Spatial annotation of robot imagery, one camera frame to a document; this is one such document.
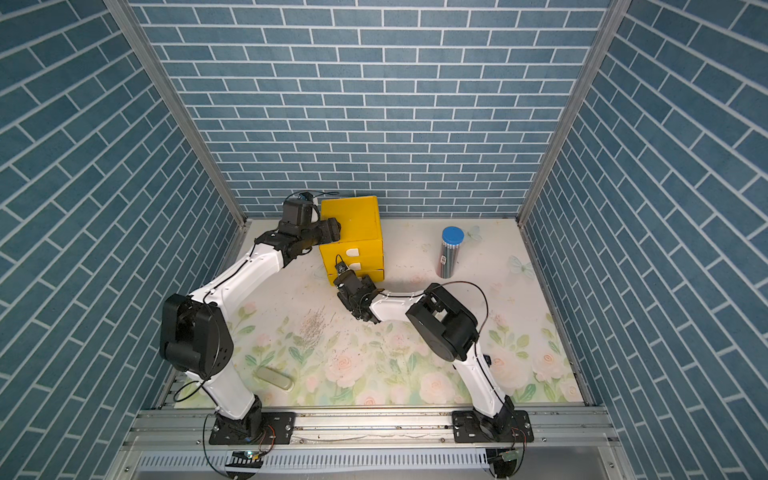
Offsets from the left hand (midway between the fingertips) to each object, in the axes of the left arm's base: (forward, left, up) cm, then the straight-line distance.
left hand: (338, 227), depth 90 cm
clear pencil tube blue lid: (-2, -35, -2) cm, 35 cm away
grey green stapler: (-38, +15, -19) cm, 45 cm away
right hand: (-8, -4, -20) cm, 22 cm away
